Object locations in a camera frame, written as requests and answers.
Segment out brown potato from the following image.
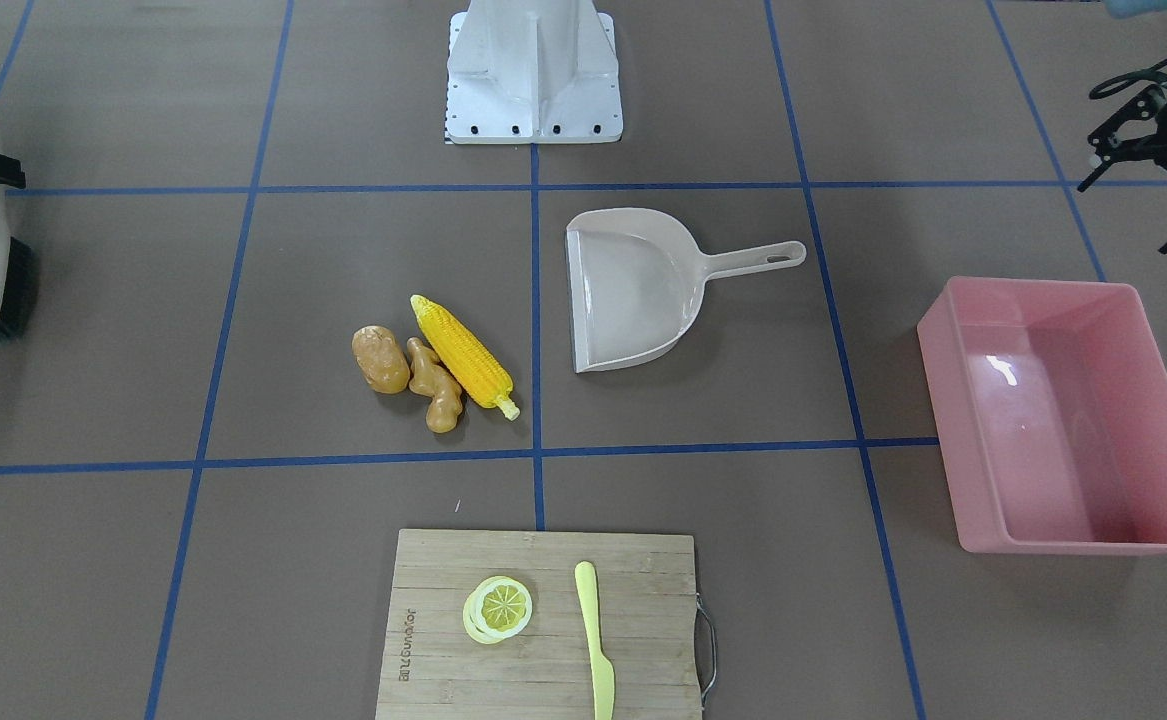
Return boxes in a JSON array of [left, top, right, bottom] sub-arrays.
[[351, 326, 411, 394]]

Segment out tan ginger root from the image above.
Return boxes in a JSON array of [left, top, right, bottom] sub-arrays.
[[406, 337, 464, 434]]

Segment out yellow corn cob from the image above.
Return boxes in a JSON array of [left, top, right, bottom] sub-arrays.
[[410, 293, 522, 421]]

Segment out beige plastic dustpan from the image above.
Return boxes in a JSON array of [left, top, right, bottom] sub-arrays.
[[565, 208, 808, 373]]

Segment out pink plastic bin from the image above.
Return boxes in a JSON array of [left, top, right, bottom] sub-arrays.
[[917, 275, 1167, 555]]

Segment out yellow lemon slices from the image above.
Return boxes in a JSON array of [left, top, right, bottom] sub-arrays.
[[460, 576, 534, 644]]

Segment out bamboo cutting board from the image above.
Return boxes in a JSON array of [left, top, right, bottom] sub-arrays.
[[373, 529, 703, 719]]

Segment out yellow plastic knife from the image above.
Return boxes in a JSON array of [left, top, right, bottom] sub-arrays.
[[574, 561, 619, 719]]

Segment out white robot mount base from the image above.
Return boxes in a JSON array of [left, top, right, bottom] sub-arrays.
[[443, 1, 624, 145]]

